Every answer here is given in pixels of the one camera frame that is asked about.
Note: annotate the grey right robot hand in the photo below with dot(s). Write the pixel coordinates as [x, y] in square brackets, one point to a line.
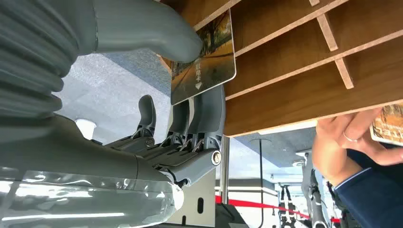
[94, 176]

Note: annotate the wooden slotted card rack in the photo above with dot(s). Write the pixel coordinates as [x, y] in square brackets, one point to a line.
[302, 78]

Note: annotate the white cup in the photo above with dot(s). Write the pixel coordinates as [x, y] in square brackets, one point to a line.
[85, 128]

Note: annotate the grey background robot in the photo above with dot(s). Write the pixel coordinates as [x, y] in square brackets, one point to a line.
[314, 198]

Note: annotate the thin black stand pole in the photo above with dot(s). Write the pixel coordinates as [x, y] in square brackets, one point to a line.
[261, 182]

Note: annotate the red barrier ribbon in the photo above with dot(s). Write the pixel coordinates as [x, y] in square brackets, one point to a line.
[261, 206]

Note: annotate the grey slotted metal panel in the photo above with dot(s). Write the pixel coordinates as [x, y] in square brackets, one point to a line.
[196, 204]

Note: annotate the silver metal pole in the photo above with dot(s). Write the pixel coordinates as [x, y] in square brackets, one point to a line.
[224, 170]

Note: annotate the ribbed grey right arm sleeve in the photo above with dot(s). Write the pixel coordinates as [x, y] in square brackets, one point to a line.
[28, 56]

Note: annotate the black tripod frame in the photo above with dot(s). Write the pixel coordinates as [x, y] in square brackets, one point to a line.
[286, 206]

